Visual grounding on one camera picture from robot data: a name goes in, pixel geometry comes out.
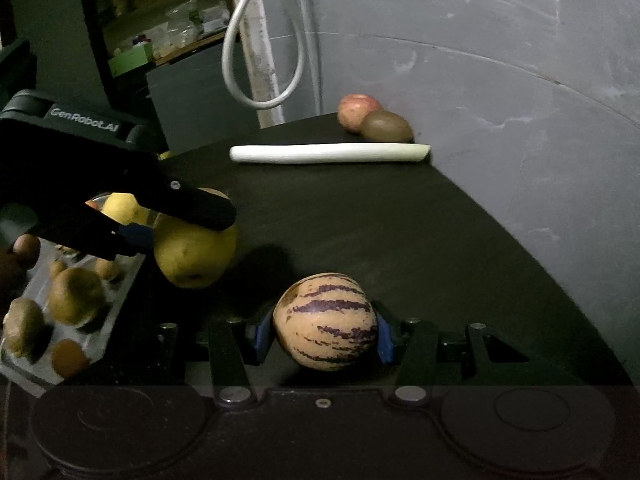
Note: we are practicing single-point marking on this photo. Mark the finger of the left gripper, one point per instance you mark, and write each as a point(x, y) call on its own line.
point(177, 199)
point(106, 238)

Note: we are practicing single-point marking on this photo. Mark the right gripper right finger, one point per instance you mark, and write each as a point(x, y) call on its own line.
point(388, 337)

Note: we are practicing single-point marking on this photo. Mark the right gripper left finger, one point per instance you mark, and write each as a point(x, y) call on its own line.
point(259, 337)

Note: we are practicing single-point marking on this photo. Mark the small brown round fruit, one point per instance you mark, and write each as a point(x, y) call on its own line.
point(107, 270)
point(56, 267)

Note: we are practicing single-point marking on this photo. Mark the large striped pepino melon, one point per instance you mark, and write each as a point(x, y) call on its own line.
point(64, 250)

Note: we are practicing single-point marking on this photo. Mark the yellow green pear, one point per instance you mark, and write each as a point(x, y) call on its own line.
point(191, 256)

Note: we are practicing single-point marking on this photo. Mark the small striped pepino melon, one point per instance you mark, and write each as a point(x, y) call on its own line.
point(326, 322)

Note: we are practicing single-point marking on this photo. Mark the brown oval kiwi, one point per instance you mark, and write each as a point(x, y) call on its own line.
point(75, 297)

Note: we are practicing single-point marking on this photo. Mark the small orange tangerine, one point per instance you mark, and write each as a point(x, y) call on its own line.
point(67, 358)

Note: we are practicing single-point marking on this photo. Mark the kiwi with sticker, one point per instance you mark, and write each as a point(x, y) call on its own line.
point(22, 327)

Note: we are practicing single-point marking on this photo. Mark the large yellow round fruit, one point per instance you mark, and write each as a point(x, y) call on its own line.
point(125, 209)

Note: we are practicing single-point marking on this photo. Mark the silver metal tray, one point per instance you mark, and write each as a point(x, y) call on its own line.
point(36, 373)

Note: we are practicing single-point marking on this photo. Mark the dark grey cabinet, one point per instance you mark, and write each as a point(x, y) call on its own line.
point(194, 105)

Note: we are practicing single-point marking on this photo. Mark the black table mat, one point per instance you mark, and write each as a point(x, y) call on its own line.
point(416, 244)

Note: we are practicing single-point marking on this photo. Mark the green box on shelf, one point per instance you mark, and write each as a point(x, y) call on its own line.
point(139, 55)

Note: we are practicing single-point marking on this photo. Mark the white leek stalk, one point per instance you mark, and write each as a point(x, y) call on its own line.
point(329, 153)

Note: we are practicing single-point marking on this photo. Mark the red apple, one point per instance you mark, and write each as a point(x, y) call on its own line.
point(353, 108)

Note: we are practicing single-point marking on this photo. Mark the dark brown kiwi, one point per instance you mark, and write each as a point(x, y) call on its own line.
point(387, 127)

